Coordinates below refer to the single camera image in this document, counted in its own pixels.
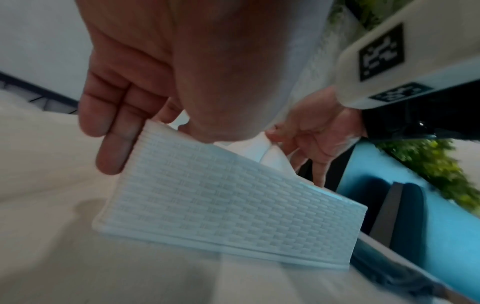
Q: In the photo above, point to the person's left hand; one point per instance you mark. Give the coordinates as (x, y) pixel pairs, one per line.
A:
(157, 50)

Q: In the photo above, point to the person's right hand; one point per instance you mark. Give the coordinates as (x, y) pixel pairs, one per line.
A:
(322, 124)

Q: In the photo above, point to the white cloth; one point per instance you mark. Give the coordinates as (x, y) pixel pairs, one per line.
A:
(258, 150)

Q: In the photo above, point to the white woven basket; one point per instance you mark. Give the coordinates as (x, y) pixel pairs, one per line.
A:
(232, 202)

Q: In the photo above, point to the green leafy plant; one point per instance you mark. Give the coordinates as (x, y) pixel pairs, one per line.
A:
(369, 12)
(431, 166)

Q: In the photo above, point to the dark grey cushion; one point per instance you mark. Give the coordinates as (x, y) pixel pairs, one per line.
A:
(403, 216)

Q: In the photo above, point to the dark blue cloth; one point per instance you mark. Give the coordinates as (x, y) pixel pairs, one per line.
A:
(390, 271)

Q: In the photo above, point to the blue armchair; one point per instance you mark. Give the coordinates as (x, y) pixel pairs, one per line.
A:
(446, 234)

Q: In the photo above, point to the white bed sheet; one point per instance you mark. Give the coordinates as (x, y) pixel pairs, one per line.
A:
(56, 237)

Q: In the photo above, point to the white wrist camera with markers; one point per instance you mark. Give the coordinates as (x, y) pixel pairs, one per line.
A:
(423, 59)

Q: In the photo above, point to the black metal frame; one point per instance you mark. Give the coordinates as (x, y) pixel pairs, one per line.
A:
(37, 93)

